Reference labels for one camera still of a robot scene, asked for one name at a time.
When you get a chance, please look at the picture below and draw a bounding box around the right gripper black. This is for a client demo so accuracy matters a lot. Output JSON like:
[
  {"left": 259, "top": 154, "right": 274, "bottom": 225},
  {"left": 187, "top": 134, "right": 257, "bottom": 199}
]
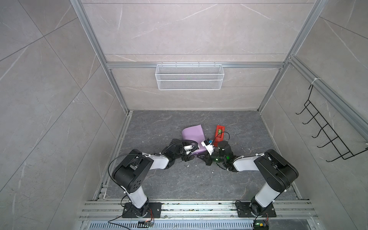
[{"left": 196, "top": 149, "right": 227, "bottom": 166}]

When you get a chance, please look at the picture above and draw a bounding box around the pink wrapping paper sheet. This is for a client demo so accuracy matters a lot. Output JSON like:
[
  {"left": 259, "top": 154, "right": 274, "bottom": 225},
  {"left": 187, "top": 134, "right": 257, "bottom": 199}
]
[{"left": 182, "top": 125, "right": 207, "bottom": 154}]

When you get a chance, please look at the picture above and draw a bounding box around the red tape dispenser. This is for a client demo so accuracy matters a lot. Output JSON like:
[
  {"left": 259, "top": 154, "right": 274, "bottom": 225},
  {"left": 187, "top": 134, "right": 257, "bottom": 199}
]
[{"left": 214, "top": 125, "right": 225, "bottom": 142}]

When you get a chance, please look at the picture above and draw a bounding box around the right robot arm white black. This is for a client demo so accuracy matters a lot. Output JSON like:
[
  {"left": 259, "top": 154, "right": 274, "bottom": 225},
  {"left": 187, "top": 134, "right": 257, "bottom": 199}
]
[{"left": 197, "top": 140, "right": 299, "bottom": 217}]

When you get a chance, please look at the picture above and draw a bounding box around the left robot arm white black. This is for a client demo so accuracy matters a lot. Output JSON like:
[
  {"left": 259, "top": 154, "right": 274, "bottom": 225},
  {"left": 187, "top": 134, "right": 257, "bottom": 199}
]
[{"left": 108, "top": 139, "right": 199, "bottom": 212}]

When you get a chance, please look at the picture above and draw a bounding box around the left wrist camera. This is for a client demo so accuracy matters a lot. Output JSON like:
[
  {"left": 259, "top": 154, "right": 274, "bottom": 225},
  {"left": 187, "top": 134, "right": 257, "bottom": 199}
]
[{"left": 184, "top": 145, "right": 194, "bottom": 151}]

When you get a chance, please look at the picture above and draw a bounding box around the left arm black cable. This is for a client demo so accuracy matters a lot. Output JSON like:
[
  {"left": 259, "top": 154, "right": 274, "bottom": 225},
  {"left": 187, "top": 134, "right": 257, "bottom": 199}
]
[{"left": 107, "top": 139, "right": 199, "bottom": 202}]

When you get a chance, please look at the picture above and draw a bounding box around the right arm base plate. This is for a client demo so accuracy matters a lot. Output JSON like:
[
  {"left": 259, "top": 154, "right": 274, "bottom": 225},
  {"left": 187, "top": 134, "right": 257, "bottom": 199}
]
[{"left": 234, "top": 201, "right": 277, "bottom": 218}]

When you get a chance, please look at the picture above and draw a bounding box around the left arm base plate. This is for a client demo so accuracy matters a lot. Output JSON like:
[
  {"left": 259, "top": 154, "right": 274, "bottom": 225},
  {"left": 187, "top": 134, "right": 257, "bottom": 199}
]
[{"left": 122, "top": 202, "right": 163, "bottom": 219}]

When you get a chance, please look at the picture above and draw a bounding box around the white wire mesh basket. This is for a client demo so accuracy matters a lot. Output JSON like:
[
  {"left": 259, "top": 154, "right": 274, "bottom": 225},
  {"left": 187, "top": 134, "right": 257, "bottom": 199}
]
[{"left": 155, "top": 64, "right": 225, "bottom": 91}]

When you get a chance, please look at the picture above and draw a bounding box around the aluminium rail base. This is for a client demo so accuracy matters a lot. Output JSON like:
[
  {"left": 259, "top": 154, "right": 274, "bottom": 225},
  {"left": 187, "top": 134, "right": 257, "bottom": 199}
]
[{"left": 78, "top": 199, "right": 324, "bottom": 230}]

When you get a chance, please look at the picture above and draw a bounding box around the black wire hook rack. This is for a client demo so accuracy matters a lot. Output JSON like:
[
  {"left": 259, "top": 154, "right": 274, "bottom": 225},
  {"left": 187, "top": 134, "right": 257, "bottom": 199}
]
[{"left": 295, "top": 84, "right": 368, "bottom": 163}]

